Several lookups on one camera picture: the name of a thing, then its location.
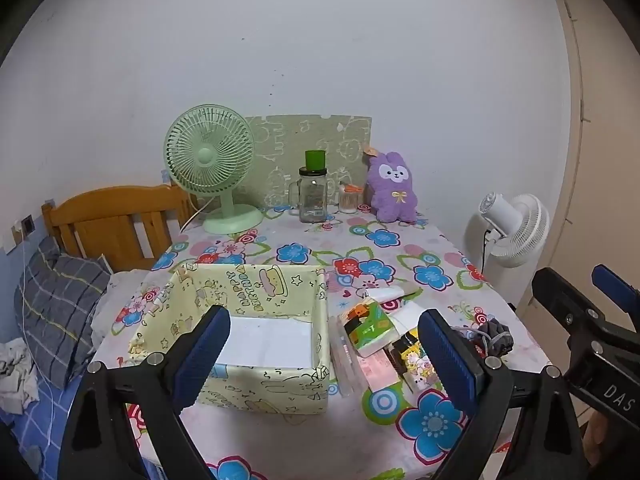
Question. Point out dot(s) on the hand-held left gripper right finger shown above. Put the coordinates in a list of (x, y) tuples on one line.
[(450, 360)]

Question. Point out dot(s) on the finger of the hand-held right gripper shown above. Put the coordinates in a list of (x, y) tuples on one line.
[(565, 305), (615, 287)]

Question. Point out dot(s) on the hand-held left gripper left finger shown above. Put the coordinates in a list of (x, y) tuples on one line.
[(210, 350)]

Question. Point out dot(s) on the cartoon print packet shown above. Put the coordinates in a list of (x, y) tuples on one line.
[(417, 365)]

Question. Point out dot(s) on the black yellow packet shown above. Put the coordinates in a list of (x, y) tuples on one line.
[(407, 342)]

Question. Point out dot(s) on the dark bag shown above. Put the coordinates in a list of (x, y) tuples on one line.
[(492, 332)]

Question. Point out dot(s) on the white packet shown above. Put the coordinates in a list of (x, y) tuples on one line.
[(407, 315)]

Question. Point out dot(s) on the yellow fabric storage box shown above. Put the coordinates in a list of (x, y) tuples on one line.
[(260, 390)]

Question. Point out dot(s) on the pink packet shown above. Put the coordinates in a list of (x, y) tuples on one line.
[(377, 370)]

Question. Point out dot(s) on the green orange tissue pack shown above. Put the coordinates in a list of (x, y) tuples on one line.
[(367, 330)]

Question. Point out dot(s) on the white bag roll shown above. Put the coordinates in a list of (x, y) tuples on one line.
[(385, 294)]

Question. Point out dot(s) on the clear plastic packet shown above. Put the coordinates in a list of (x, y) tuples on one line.
[(345, 370)]

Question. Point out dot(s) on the white paper box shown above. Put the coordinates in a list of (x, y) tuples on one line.
[(270, 340)]

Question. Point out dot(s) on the white floor fan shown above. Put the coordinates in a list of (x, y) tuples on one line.
[(525, 230)]

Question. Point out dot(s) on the white bedding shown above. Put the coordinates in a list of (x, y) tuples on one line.
[(117, 300)]

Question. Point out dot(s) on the beige door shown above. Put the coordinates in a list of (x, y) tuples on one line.
[(600, 160)]

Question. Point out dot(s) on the floral tablecloth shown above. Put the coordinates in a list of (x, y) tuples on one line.
[(310, 240)]

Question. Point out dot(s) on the wooden bed headboard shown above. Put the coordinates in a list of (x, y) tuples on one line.
[(115, 220)]

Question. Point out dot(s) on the grey plaid pillow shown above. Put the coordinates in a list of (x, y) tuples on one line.
[(55, 305)]

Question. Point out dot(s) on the purple plush rabbit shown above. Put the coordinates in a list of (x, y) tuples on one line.
[(392, 195)]

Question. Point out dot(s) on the glass jar mug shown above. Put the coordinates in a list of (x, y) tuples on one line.
[(312, 200)]

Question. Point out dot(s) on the blue checked bedsheet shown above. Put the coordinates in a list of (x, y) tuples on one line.
[(45, 435)]

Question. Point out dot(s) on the cotton swab jar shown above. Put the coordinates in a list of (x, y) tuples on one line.
[(348, 202)]

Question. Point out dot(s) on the green desk fan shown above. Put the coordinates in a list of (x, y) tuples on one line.
[(205, 155)]

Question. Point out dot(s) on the white crumpled cloth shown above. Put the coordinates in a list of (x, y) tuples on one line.
[(15, 385)]

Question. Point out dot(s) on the green plastic cup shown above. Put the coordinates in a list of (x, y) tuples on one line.
[(316, 160)]

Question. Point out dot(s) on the green patterned board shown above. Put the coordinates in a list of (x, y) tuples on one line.
[(300, 135)]

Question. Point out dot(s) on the dark wall socket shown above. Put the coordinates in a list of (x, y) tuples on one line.
[(29, 225)]

